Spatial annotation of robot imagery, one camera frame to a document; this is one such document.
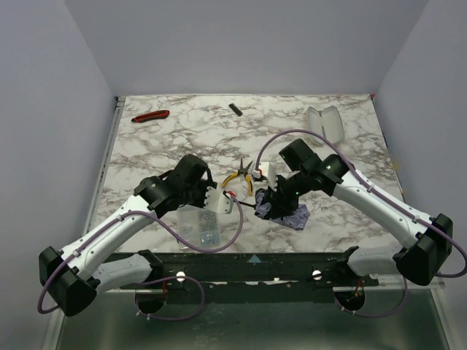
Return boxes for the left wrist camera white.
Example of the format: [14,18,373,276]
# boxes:
[204,187,234,214]

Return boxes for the small black bar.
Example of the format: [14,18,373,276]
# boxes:
[228,104,243,116]

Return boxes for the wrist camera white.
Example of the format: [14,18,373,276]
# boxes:
[204,187,234,214]
[252,162,277,190]

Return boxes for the red black utility knife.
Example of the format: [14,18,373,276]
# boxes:
[131,109,170,123]

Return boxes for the aluminium rail frame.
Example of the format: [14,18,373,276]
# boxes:
[39,96,127,350]

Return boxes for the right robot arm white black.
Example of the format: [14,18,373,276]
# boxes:
[255,139,453,286]

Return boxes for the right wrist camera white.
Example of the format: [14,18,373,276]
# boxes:
[252,162,277,190]

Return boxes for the yellow black needle-nose pliers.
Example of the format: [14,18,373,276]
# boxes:
[221,158,254,196]

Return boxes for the clear plastic screw box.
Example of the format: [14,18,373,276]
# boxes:
[177,206,220,249]

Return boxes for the lilac umbrella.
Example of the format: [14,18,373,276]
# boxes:
[240,189,310,231]

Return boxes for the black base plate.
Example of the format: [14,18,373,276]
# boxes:
[139,249,378,303]

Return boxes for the beige umbrella case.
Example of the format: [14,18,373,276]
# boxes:
[306,106,345,144]

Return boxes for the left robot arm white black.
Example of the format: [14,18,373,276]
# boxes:
[39,155,217,316]

